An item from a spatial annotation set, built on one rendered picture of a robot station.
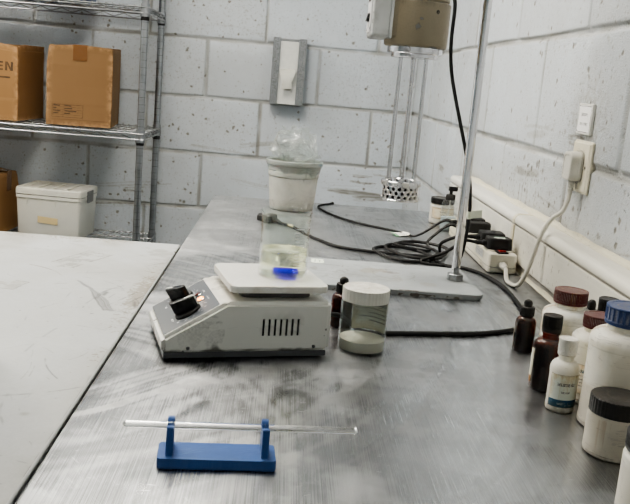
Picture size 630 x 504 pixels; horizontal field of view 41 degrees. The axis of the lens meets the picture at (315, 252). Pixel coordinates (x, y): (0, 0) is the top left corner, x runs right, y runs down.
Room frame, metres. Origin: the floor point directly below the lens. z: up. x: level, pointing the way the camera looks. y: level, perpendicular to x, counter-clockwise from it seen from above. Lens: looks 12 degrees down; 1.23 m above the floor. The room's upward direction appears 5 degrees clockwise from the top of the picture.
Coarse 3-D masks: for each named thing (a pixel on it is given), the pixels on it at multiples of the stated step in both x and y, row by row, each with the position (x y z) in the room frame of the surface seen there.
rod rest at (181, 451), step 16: (160, 448) 0.67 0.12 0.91; (176, 448) 0.67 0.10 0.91; (192, 448) 0.67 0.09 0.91; (208, 448) 0.68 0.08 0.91; (224, 448) 0.68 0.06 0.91; (240, 448) 0.68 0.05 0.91; (256, 448) 0.68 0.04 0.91; (272, 448) 0.69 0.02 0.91; (160, 464) 0.65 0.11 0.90; (176, 464) 0.65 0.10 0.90; (192, 464) 0.65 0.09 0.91; (208, 464) 0.65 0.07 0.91; (224, 464) 0.66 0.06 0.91; (240, 464) 0.66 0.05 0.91; (256, 464) 0.66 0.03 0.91; (272, 464) 0.66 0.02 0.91
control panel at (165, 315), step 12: (192, 288) 1.03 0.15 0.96; (204, 288) 1.01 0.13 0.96; (168, 300) 1.02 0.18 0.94; (204, 300) 0.97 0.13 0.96; (216, 300) 0.95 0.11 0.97; (156, 312) 1.00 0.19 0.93; (168, 312) 0.98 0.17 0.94; (204, 312) 0.93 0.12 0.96; (168, 324) 0.94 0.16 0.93; (180, 324) 0.93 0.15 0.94
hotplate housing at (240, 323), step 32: (224, 288) 0.99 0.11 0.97; (192, 320) 0.92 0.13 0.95; (224, 320) 0.93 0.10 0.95; (256, 320) 0.94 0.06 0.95; (288, 320) 0.95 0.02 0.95; (320, 320) 0.97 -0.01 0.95; (192, 352) 0.92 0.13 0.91; (224, 352) 0.93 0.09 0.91; (256, 352) 0.95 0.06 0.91; (288, 352) 0.96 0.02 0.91; (320, 352) 0.97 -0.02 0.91
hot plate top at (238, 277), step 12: (216, 264) 1.04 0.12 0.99; (228, 264) 1.05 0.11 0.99; (240, 264) 1.05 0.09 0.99; (252, 264) 1.06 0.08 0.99; (228, 276) 0.98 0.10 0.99; (240, 276) 0.99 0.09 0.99; (252, 276) 0.99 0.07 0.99; (264, 276) 1.00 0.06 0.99; (312, 276) 1.02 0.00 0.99; (228, 288) 0.95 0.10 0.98; (240, 288) 0.94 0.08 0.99; (252, 288) 0.95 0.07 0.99; (264, 288) 0.95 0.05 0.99; (276, 288) 0.95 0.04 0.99; (288, 288) 0.96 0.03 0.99; (300, 288) 0.96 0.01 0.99; (312, 288) 0.97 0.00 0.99; (324, 288) 0.97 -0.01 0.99
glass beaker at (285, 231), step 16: (272, 208) 1.04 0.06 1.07; (288, 208) 1.05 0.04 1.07; (272, 224) 0.99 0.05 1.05; (288, 224) 0.99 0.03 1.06; (304, 224) 1.00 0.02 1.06; (272, 240) 0.99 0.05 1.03; (288, 240) 0.99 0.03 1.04; (304, 240) 1.00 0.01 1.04; (272, 256) 0.99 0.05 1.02; (288, 256) 0.99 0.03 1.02; (304, 256) 1.00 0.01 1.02; (272, 272) 0.99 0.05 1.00; (288, 272) 0.99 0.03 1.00; (304, 272) 1.01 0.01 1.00
